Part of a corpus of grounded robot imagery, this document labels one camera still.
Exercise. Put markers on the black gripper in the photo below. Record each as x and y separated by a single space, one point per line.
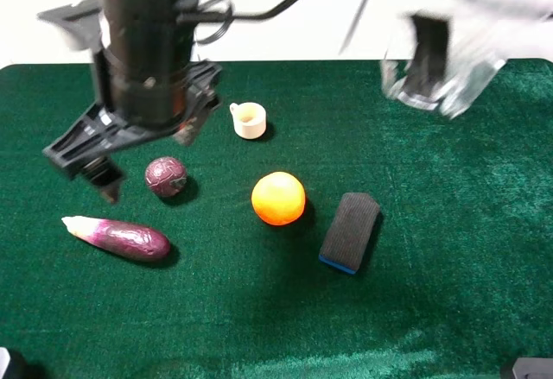
86 147

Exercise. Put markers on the purple toy eggplant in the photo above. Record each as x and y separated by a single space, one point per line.
128 240

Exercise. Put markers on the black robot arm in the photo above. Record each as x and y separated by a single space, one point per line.
147 87

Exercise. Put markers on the dark object bottom right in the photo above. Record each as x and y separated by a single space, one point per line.
528 368

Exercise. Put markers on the dark red ball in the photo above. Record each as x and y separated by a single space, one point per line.
165 176

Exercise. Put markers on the small cream cup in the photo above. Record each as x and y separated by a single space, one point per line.
249 120

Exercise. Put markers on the orange fruit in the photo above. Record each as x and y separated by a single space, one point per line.
278 198

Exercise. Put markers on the green velvet table cloth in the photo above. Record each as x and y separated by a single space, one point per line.
458 281

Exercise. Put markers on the black blue board eraser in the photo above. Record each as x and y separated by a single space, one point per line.
351 233

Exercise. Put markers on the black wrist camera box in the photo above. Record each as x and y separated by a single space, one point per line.
79 23

